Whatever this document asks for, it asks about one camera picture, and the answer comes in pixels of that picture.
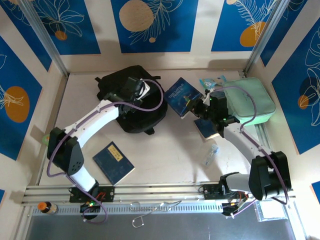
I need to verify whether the perforated grey cable tray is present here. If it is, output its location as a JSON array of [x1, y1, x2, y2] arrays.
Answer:
[[32, 202, 258, 217]]

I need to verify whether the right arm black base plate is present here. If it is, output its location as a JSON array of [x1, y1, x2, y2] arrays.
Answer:
[[202, 183, 250, 201]]

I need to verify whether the black backpack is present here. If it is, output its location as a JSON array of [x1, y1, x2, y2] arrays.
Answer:
[[94, 65, 169, 136]]

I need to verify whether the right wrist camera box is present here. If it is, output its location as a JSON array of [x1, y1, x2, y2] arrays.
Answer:
[[202, 88, 214, 105]]

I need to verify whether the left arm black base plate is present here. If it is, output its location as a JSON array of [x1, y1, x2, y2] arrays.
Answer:
[[69, 185, 115, 203]]

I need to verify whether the clear plastic bag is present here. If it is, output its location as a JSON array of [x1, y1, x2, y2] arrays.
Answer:
[[255, 201, 287, 222]]

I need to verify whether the metal wire hook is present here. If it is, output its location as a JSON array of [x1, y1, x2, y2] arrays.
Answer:
[[129, 199, 183, 229]]

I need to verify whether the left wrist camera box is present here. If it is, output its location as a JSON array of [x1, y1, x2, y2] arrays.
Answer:
[[138, 79, 152, 98]]

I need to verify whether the dark bottle orange cap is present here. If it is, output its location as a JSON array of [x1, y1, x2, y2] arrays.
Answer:
[[37, 201, 59, 215]]

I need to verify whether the blue floral wall panel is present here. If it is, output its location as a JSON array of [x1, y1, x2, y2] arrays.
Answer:
[[32, 0, 102, 56], [0, 0, 53, 73], [0, 36, 43, 161], [259, 0, 309, 68], [271, 17, 320, 155], [211, 0, 277, 53], [110, 0, 200, 54]]

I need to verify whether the blue white snack packet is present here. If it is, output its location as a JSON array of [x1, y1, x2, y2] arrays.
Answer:
[[198, 75, 227, 91]]

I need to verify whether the mint green zip case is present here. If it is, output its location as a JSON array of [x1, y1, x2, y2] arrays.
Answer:
[[221, 77, 276, 125]]

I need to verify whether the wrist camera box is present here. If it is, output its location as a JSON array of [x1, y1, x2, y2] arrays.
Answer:
[[138, 79, 152, 98], [202, 88, 214, 105]]

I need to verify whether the aluminium frame post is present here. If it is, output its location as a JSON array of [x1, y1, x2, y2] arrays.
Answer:
[[18, 0, 70, 77], [243, 0, 291, 77]]

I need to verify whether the black controller board with wires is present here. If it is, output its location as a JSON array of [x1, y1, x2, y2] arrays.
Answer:
[[221, 199, 249, 217], [79, 201, 101, 214]]

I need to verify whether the blue Little Prince book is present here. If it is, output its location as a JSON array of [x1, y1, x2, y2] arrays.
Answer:
[[163, 76, 205, 120]]

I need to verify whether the small dark blue book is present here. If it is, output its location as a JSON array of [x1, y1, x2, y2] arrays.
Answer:
[[193, 117, 221, 140]]

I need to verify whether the clear plastic bottle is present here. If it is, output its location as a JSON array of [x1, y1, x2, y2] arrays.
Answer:
[[201, 143, 221, 168]]

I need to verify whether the aluminium mounting rail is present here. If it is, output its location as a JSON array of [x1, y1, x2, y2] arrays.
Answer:
[[21, 181, 296, 205]]

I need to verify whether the dark blue book yellow label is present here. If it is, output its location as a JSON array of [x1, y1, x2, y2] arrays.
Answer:
[[92, 141, 136, 186]]

